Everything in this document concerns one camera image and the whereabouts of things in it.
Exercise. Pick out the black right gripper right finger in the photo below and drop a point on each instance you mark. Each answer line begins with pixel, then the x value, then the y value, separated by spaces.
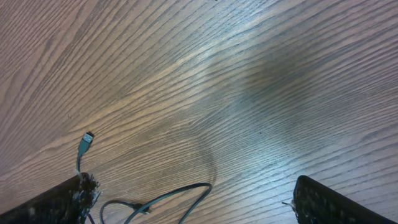
pixel 315 203

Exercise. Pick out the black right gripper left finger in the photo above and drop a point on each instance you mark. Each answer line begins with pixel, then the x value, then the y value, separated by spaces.
pixel 68 202

